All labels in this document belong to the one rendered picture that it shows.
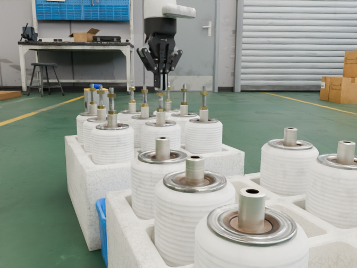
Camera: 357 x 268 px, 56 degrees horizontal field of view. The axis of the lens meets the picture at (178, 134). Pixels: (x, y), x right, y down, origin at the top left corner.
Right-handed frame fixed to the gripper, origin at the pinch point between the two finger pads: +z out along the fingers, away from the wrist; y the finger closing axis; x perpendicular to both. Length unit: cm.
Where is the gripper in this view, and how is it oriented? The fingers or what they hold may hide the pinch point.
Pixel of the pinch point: (160, 82)
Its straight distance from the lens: 79.8
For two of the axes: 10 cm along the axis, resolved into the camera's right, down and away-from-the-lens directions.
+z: 0.0, 9.8, 1.9
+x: 7.2, 1.4, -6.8
